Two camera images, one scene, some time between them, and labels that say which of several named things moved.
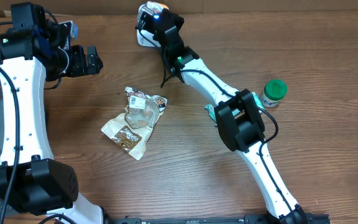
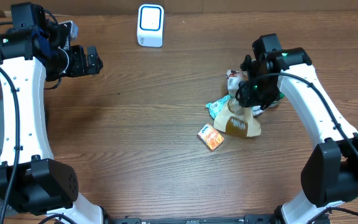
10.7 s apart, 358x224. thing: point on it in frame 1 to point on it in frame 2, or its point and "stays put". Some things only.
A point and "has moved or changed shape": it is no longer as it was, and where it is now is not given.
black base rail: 312,218 stays put
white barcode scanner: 149,21 stays put
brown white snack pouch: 131,129 has moved or changed shape
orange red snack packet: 156,6 to 211,137
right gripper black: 179,20 to 249,99
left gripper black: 81,61 stays put
